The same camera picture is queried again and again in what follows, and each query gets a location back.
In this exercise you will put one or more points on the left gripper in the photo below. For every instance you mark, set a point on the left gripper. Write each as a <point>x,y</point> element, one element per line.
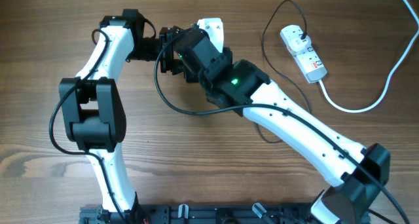
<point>167,50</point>

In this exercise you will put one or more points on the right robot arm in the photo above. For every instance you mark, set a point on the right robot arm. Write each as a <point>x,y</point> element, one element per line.
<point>356,174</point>

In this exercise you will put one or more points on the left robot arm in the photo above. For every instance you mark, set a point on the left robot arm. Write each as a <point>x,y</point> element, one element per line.
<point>94,116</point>

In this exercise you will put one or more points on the white USB charger plug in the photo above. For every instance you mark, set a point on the white USB charger plug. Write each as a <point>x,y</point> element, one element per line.
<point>297,45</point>

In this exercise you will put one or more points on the white power strip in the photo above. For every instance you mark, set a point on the white power strip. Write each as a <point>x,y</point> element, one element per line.
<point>312,68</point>

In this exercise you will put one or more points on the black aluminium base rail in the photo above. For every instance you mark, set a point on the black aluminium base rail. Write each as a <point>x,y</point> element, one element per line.
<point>248,214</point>

